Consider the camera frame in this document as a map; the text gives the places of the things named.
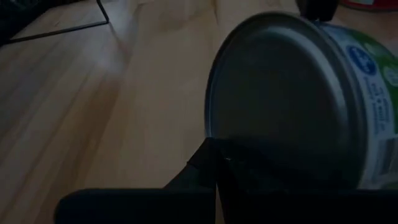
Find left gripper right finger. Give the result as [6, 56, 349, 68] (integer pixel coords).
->
[216, 139, 292, 191]

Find wooden shelf black metal legs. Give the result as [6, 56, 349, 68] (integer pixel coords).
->
[7, 0, 110, 43]

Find green-label tuna can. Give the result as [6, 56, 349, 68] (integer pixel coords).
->
[204, 11, 398, 190]

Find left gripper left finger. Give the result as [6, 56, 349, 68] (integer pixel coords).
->
[164, 138, 218, 190]

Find red-label seafood can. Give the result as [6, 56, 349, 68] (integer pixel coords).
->
[340, 0, 398, 12]

